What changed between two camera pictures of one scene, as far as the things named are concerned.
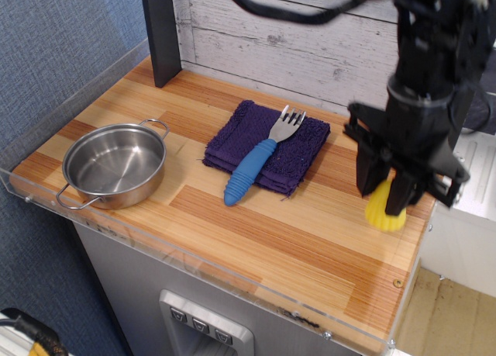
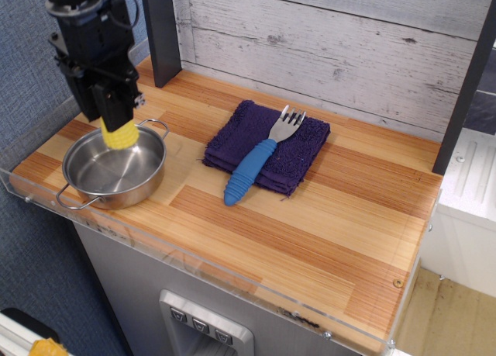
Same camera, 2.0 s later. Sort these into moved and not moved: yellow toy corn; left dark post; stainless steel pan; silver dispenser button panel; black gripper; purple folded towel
Moved: yellow toy corn; black gripper
Not moved: silver dispenser button panel; purple folded towel; stainless steel pan; left dark post
